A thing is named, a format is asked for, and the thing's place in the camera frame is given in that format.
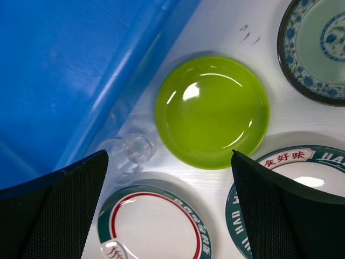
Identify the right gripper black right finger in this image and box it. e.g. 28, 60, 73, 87
231, 151, 344, 258

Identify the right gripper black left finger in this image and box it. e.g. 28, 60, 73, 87
1, 150, 109, 258

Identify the white plate dark teal rim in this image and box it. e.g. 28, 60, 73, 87
225, 145, 344, 258

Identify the white plate green red rim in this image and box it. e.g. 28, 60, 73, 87
97, 185, 212, 258

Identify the clear plastic cup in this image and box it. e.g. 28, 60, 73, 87
98, 133, 155, 186

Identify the lime green plate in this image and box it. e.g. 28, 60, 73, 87
155, 56, 270, 170

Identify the blue floral pattern plate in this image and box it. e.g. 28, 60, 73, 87
277, 1, 344, 107

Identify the blue plastic bin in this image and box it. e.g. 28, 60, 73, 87
1, 1, 199, 189

